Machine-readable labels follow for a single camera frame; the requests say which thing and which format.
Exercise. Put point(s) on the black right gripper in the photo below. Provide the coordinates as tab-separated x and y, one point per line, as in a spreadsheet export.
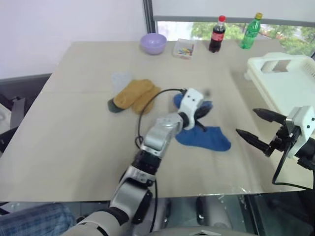
283	138

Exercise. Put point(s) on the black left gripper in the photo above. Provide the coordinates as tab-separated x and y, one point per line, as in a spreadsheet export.
202	111

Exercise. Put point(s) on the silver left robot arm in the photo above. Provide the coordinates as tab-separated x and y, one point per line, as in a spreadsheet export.
157	137

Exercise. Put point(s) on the white plastic basket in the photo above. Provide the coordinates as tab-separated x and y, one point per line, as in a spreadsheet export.
283	81

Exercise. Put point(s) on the mustard yellow sock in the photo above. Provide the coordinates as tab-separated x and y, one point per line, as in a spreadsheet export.
145	100
130	94

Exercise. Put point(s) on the translucent white sock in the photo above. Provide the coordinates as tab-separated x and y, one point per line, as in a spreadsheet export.
120	79

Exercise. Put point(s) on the clear box of coloured clips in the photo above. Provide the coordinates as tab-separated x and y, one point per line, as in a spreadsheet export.
184	49

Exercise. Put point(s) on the cola bottle with red cap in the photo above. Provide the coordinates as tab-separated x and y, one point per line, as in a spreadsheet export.
217	34

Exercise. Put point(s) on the purple plastic bowl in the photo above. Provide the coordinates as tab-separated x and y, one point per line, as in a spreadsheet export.
153	43

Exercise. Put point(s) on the green bottle with yellow cap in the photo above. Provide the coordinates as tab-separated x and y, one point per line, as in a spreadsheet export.
250	32

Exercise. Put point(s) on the dark rounded shape under table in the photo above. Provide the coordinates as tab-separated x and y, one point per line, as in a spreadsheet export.
200	207

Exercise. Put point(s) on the silver robot torso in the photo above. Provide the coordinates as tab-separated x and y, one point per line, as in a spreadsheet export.
197	229

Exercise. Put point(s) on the blue jeans leg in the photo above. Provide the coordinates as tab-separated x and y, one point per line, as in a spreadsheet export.
34	220

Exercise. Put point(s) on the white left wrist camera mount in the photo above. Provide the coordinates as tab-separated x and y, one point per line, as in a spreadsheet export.
190	102

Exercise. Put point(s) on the grey window frame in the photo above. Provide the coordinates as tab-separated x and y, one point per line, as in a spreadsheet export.
221	19

